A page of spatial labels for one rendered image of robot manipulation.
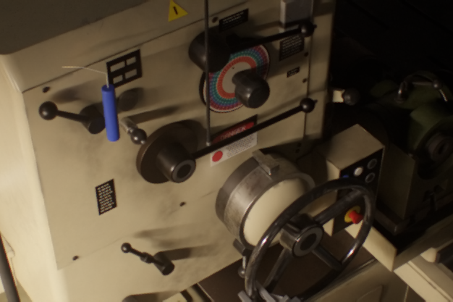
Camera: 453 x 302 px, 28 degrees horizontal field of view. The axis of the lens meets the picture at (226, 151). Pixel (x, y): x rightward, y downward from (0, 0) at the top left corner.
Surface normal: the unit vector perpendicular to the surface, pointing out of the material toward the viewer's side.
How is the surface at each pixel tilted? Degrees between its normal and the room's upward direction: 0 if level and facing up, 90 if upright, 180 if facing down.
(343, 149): 0
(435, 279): 0
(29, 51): 45
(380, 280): 90
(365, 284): 90
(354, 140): 0
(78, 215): 90
